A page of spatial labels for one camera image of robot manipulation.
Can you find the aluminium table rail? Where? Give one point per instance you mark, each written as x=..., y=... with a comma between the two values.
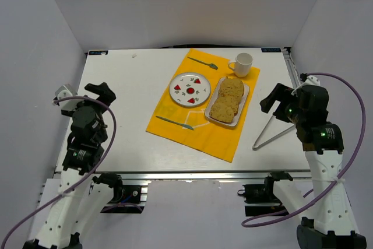
x=292, y=70

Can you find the white mug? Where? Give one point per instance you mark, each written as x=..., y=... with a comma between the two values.
x=242, y=65

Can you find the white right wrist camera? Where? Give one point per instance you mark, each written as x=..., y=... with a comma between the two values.
x=307, y=79

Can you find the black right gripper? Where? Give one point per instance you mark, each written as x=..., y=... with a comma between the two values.
x=280, y=108

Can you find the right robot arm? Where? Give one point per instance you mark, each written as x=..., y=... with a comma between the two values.
x=328, y=222

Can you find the blue table label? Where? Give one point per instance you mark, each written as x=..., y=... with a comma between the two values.
x=97, y=52
x=268, y=50

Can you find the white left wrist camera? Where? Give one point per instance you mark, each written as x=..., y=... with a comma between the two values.
x=63, y=92

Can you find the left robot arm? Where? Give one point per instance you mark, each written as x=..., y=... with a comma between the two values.
x=81, y=194

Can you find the round watermelon pattern plate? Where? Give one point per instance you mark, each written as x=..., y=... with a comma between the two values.
x=189, y=89

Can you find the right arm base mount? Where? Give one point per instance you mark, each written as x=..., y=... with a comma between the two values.
x=259, y=198

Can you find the metal serving tongs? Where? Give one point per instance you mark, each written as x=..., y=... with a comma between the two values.
x=268, y=135

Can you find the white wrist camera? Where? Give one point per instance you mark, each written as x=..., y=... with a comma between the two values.
x=307, y=79
x=63, y=92

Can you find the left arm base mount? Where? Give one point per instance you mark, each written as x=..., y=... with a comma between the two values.
x=124, y=198

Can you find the bread slice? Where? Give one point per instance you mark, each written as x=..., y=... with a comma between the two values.
x=233, y=87
x=229, y=101
x=221, y=112

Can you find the teal knife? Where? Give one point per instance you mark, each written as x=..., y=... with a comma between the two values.
x=176, y=123

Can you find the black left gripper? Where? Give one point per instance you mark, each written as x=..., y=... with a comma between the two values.
x=95, y=97

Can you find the left blue table label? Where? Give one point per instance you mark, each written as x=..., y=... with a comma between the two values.
x=97, y=52

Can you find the right blue table label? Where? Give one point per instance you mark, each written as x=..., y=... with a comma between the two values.
x=268, y=50

